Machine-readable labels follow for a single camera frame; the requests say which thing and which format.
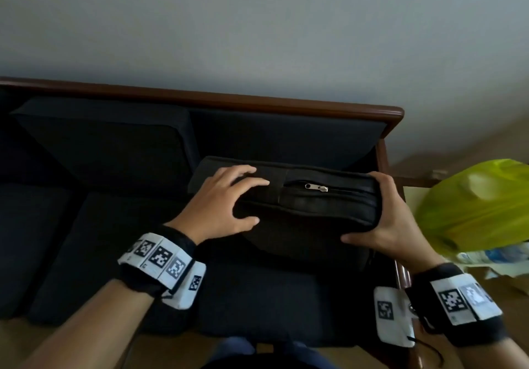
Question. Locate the person's right thumb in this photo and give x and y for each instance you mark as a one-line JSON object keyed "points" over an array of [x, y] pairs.
{"points": [[358, 238]]}

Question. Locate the dark sofa seat cushion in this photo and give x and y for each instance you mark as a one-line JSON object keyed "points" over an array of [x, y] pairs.
{"points": [[103, 236], [29, 244], [281, 302]]}

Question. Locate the person's blue clothing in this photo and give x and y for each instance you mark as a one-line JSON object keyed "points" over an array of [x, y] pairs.
{"points": [[268, 354]]}

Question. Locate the person's right forearm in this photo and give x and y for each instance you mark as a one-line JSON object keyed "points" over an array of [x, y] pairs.
{"points": [[502, 354]]}

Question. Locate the black zippered bag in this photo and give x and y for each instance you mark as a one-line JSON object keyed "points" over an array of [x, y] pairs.
{"points": [[314, 215]]}

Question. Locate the clear plastic bottle pack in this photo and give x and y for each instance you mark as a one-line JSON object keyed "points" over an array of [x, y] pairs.
{"points": [[496, 254]]}

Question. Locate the person's left thumb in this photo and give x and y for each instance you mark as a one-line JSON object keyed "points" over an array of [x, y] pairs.
{"points": [[246, 225]]}

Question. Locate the person's left hand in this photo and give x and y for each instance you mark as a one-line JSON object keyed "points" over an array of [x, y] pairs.
{"points": [[210, 207]]}

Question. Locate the person's right hand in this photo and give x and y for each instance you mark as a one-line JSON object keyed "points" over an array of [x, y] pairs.
{"points": [[399, 228]]}

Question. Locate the person's left forearm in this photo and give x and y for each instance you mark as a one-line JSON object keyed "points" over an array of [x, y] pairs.
{"points": [[95, 327]]}

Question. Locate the black wristband with marker tags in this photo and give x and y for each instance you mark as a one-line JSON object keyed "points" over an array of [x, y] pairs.
{"points": [[159, 265], [450, 302]]}

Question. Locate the dark sofa back cushion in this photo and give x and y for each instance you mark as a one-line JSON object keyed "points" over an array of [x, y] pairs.
{"points": [[289, 137], [107, 141]]}

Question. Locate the green plastic bag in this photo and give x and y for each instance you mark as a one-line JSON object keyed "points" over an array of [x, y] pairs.
{"points": [[479, 207]]}

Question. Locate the wooden sofa frame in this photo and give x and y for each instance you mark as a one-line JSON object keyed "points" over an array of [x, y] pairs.
{"points": [[289, 102]]}

